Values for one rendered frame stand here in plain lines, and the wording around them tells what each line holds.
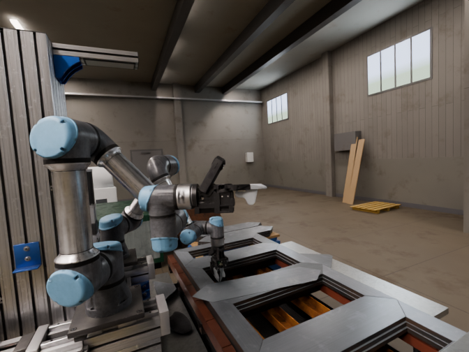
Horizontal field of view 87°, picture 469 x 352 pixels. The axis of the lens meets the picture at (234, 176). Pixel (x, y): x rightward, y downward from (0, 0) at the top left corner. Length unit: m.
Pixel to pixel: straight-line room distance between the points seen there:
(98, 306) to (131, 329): 0.14
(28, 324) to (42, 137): 0.73
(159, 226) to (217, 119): 11.66
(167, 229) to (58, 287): 0.33
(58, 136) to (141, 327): 0.69
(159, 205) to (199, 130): 11.27
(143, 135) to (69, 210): 10.70
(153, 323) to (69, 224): 0.48
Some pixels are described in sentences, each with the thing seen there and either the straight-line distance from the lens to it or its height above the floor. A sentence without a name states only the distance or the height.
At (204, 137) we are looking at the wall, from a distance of 11.98.
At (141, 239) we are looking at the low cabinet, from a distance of 3.84.
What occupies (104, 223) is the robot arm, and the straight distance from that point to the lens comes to 1.47.
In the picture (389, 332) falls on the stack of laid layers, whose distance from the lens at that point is 1.26.
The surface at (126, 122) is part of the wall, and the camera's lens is 11.53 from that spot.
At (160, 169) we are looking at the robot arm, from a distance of 1.28.
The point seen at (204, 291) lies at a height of 0.87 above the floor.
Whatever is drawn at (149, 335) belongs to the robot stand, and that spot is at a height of 0.92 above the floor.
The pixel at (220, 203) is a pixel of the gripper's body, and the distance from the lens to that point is 0.69.
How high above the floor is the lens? 1.54
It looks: 4 degrees down
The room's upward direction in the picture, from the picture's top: 3 degrees counter-clockwise
